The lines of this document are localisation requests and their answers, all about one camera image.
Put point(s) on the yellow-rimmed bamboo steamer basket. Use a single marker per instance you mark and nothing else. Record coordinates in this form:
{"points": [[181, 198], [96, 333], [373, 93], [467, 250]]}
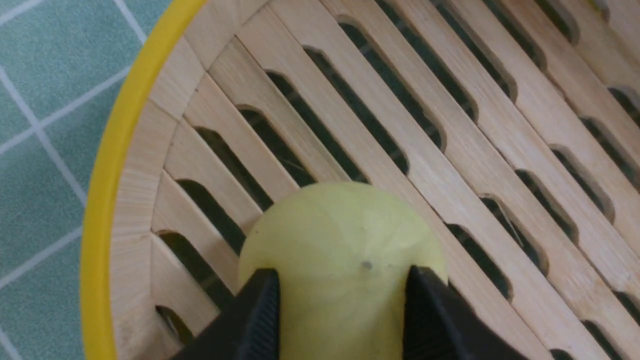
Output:
{"points": [[498, 131]]}

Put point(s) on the yellow steamed bun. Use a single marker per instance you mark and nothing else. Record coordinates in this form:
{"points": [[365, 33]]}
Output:
{"points": [[343, 252]]}

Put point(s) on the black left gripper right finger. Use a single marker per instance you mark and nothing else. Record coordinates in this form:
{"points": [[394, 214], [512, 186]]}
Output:
{"points": [[440, 325]]}

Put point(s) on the green checked tablecloth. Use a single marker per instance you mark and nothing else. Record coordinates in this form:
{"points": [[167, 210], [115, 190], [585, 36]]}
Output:
{"points": [[62, 65]]}

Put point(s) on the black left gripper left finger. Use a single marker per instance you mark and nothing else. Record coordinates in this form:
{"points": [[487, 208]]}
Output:
{"points": [[250, 329]]}

